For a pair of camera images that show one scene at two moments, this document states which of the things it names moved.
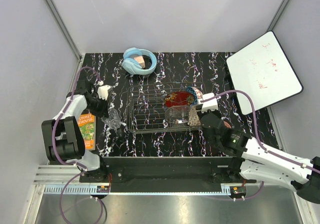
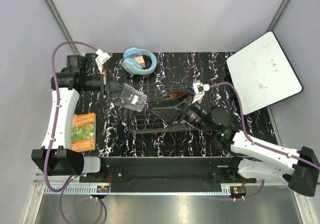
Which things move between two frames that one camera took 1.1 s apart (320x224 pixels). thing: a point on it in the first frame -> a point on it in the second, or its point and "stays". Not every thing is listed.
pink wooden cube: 140,60 stays
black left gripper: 103,112 -> 109,87
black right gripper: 198,108 -> 169,112
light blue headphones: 133,68 stays
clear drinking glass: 113,120 -> 131,98
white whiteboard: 262,69 stays
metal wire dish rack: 146,109 stays
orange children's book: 87,124 stays
